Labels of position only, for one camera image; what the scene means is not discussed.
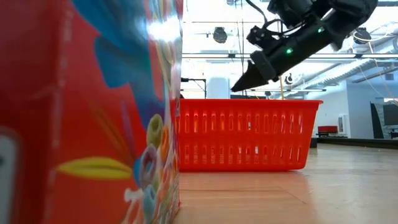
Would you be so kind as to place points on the red slotted plastic basket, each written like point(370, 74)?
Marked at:
point(248, 105)

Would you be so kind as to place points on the red fruit loops cereal box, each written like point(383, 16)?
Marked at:
point(77, 124)

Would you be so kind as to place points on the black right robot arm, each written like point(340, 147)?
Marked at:
point(351, 15)

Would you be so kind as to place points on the grey overhead beam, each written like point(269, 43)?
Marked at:
point(217, 56)

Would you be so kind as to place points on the white cylindrical tank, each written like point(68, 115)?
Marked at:
point(218, 88)

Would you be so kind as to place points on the thin grey beam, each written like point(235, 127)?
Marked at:
point(311, 90)

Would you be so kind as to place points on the black round ceiling lamp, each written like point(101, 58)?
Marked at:
point(220, 35)
point(362, 35)

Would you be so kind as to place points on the black metal stand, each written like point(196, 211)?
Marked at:
point(192, 79)

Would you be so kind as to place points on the dark monitor screen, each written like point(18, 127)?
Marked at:
point(390, 115)

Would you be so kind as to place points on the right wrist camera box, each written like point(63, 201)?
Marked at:
point(259, 35)

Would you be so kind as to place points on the black metal rig frame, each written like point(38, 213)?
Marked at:
point(357, 142)

